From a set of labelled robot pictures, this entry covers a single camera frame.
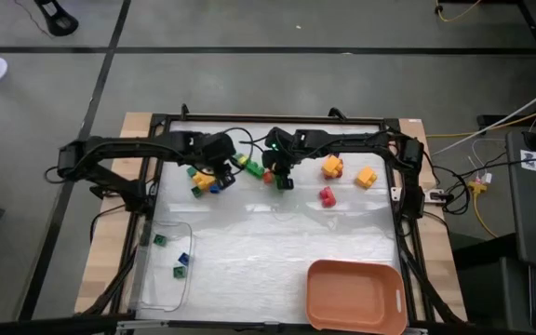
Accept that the large red block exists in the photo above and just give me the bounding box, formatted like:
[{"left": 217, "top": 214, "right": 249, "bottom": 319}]
[{"left": 318, "top": 185, "right": 338, "bottom": 208}]

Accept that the dark grey cabinet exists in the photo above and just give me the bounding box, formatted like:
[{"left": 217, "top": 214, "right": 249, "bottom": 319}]
[{"left": 451, "top": 232, "right": 532, "bottom": 335}]

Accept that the black cable bundle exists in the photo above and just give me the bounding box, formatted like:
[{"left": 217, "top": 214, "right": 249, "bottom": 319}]
[{"left": 428, "top": 153, "right": 474, "bottom": 218}]

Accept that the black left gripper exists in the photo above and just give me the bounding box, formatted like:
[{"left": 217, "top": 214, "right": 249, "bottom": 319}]
[{"left": 184, "top": 131, "right": 238, "bottom": 190}]

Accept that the white cable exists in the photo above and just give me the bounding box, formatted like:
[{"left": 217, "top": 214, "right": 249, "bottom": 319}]
[{"left": 433, "top": 74, "right": 536, "bottom": 157}]

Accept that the orange plastic bin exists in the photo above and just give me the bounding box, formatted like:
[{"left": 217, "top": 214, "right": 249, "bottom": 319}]
[{"left": 304, "top": 259, "right": 409, "bottom": 335}]

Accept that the clear plastic bin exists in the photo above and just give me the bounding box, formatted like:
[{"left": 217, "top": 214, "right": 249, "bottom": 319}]
[{"left": 128, "top": 221, "right": 196, "bottom": 313}]

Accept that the large yellow block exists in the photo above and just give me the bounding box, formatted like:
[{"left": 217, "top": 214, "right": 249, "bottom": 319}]
[
  {"left": 192, "top": 171, "right": 217, "bottom": 191},
  {"left": 355, "top": 166, "right": 379, "bottom": 190},
  {"left": 321, "top": 154, "right": 344, "bottom": 178}
]

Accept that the black stand base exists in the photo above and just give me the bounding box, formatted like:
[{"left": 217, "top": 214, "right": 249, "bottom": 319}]
[{"left": 33, "top": 0, "right": 80, "bottom": 37}]

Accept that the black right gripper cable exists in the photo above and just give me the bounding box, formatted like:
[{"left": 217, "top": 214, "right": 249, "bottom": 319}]
[{"left": 238, "top": 134, "right": 272, "bottom": 154}]

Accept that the white power strip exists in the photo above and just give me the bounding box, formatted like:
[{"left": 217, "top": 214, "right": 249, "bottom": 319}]
[{"left": 422, "top": 187, "right": 447, "bottom": 205}]

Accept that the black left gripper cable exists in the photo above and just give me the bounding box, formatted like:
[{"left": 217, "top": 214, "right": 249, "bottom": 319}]
[{"left": 223, "top": 126, "right": 256, "bottom": 164}]

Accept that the silver metal bar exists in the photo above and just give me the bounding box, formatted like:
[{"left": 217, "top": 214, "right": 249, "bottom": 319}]
[{"left": 115, "top": 318, "right": 283, "bottom": 333}]

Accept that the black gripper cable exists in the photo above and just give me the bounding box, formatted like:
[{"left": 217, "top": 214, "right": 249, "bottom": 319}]
[
  {"left": 223, "top": 126, "right": 256, "bottom": 164},
  {"left": 238, "top": 134, "right": 272, "bottom": 154}
]

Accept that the thin red cable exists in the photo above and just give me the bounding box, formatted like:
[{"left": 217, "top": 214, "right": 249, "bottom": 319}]
[{"left": 13, "top": 0, "right": 54, "bottom": 38}]

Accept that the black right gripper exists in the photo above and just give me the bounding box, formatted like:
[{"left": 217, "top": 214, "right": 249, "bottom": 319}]
[{"left": 261, "top": 126, "right": 300, "bottom": 191}]

